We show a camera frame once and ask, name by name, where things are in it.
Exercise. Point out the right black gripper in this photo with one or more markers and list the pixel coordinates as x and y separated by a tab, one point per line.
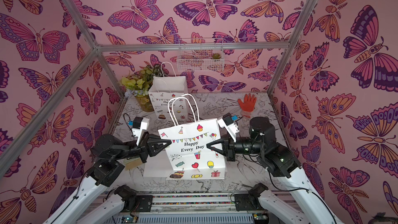
229	146

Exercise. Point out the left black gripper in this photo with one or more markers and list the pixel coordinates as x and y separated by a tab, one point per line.
148	146

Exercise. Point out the white paper gift bag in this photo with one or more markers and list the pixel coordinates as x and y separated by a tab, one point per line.
158	166

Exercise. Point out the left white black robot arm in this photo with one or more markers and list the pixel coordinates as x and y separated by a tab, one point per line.
110	151

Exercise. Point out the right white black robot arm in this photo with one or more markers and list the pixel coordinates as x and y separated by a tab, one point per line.
280	162

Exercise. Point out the red rubber glove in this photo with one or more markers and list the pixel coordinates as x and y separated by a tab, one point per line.
247	104

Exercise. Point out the potted green leafy plant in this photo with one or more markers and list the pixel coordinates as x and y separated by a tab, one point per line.
138	85

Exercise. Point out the small plant in basket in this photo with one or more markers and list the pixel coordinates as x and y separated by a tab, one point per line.
216	56

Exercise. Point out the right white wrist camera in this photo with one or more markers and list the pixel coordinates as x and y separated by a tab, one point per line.
229	122

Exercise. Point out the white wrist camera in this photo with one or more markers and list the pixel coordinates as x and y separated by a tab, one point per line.
229	122
137	127

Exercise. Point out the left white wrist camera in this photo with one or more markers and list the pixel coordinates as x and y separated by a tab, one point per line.
137	127

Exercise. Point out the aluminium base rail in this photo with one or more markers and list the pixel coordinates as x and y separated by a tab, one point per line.
223	208

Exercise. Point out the white wire wall basket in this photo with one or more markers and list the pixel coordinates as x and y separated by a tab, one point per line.
195	55

